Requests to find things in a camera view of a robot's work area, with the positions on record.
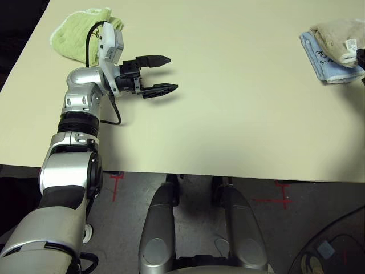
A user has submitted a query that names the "folded green towel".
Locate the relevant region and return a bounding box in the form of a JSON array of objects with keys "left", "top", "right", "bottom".
[{"left": 50, "top": 7, "right": 125, "bottom": 68}]

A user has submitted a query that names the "small grey-blue floor device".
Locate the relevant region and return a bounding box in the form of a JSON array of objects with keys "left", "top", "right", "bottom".
[{"left": 317, "top": 240, "right": 336, "bottom": 257}]

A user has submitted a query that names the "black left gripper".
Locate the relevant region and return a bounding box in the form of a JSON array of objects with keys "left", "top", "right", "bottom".
[{"left": 115, "top": 54, "right": 179, "bottom": 99}]

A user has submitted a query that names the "white black bystander sneaker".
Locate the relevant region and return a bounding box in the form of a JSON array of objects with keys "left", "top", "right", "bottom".
[{"left": 82, "top": 223, "right": 94, "bottom": 244}]

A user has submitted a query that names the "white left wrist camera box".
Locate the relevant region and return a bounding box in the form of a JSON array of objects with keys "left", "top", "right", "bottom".
[{"left": 98, "top": 21, "right": 125, "bottom": 96}]

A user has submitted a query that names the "black floor cable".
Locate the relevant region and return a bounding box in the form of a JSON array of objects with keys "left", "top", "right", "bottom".
[{"left": 287, "top": 207, "right": 365, "bottom": 274}]

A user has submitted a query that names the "folded blue towel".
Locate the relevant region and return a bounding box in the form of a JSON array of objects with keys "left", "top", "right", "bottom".
[{"left": 299, "top": 30, "right": 365, "bottom": 85}]

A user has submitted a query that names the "grey robot right leg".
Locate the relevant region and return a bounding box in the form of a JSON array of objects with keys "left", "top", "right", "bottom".
[{"left": 210, "top": 176, "right": 270, "bottom": 272}]

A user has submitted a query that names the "black left camera cable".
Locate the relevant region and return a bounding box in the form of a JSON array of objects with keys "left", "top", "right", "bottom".
[{"left": 84, "top": 20, "right": 122, "bottom": 126}]

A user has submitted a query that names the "robot waist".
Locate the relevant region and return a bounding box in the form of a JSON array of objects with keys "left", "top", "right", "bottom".
[{"left": 171, "top": 255, "right": 274, "bottom": 274}]

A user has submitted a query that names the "beige towel with white trim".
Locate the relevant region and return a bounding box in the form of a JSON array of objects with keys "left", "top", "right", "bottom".
[{"left": 310, "top": 18, "right": 365, "bottom": 69}]

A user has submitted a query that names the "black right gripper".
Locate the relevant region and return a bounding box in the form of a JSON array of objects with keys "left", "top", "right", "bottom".
[{"left": 355, "top": 48, "right": 365, "bottom": 69}]

